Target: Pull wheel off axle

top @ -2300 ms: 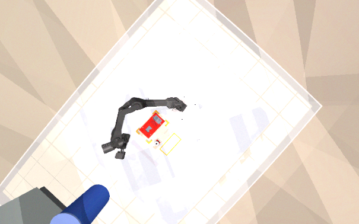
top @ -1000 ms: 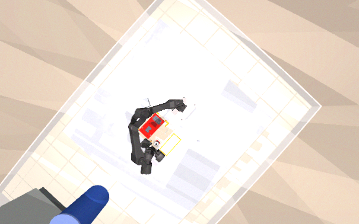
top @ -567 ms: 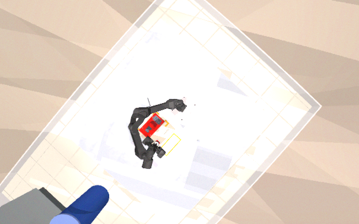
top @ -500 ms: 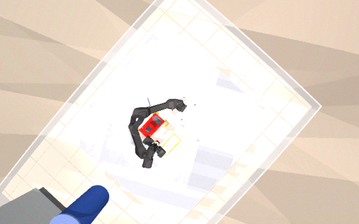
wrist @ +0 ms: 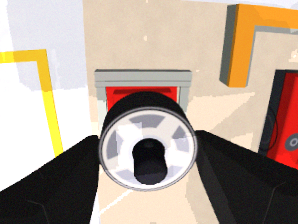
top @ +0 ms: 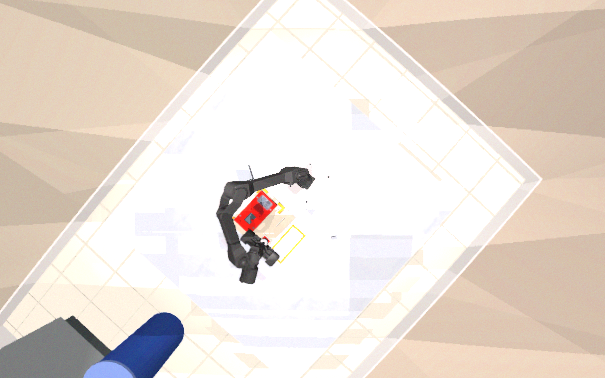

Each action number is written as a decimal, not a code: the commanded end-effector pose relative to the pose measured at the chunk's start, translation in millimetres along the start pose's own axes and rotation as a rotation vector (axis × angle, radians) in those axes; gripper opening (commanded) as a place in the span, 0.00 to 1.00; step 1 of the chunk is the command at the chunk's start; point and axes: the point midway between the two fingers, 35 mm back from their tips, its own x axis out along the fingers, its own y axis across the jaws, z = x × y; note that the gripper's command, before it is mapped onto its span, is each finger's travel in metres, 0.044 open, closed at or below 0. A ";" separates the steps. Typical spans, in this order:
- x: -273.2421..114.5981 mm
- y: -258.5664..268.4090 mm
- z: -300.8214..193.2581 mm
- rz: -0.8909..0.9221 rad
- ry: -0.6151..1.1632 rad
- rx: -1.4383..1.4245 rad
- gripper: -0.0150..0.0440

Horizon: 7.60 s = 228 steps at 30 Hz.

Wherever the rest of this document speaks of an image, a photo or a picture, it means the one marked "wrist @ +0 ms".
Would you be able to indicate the yellow rectangular outline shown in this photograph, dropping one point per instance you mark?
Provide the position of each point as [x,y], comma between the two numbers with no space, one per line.
[41,58]

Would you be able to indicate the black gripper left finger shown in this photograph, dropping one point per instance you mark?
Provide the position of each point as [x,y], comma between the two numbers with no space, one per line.
[62,191]

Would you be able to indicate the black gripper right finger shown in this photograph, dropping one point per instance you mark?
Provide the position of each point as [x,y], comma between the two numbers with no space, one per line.
[245,187]

